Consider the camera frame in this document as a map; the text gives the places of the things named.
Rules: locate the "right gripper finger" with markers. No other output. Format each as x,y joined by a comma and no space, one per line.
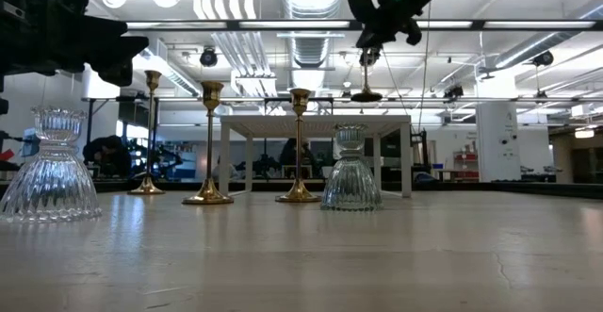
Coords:
363,5
412,31

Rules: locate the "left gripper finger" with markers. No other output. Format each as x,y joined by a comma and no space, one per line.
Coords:
70,10
115,69

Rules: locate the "short brass candlestick holder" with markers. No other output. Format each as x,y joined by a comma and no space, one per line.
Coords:
212,95
299,100

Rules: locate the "clear ribbed glass candle holder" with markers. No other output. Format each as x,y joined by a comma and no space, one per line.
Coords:
52,180

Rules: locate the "clear glass cup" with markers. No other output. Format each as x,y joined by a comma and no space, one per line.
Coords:
351,185

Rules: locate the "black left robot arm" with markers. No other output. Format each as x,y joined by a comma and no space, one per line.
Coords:
3,105

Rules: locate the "black gantry bar with lights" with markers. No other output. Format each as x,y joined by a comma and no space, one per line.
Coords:
478,25

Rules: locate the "black ceiling spotlight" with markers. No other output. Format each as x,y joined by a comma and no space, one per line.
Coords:
544,58
453,91
208,57

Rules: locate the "person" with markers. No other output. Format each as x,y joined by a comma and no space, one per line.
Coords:
288,155
110,156

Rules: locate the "red storage rack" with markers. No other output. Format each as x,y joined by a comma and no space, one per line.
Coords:
466,157

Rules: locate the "white perforated metal shelf riser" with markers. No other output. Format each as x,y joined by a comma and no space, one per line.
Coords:
282,126

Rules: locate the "black aluminium table frame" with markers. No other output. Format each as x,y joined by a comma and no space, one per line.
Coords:
471,187

